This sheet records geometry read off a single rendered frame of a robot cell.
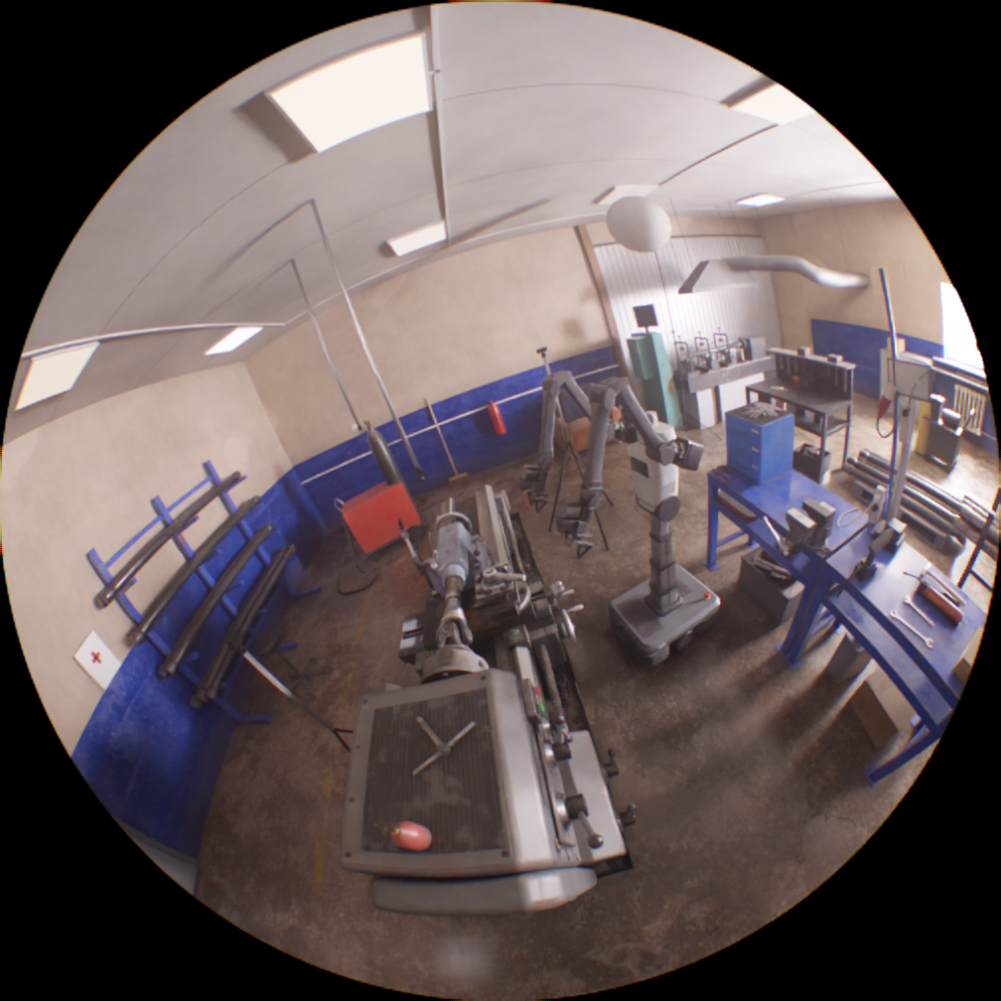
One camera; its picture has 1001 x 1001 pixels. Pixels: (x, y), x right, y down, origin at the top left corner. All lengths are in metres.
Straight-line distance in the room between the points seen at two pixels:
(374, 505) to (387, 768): 3.72
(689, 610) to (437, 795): 1.91
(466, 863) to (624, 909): 1.39
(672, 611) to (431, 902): 2.04
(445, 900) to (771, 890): 1.67
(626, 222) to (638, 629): 3.84
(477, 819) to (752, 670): 1.99
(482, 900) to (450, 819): 0.21
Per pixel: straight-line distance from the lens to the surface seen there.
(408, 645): 1.86
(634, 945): 2.16
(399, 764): 0.95
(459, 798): 0.85
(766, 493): 2.33
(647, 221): 4.14
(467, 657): 1.23
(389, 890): 0.96
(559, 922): 2.15
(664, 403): 5.29
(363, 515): 4.40
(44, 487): 3.75
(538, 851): 0.81
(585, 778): 1.33
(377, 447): 4.31
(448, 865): 0.84
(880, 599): 1.87
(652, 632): 2.27
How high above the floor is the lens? 2.09
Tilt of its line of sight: 27 degrees down
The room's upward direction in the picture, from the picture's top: 21 degrees counter-clockwise
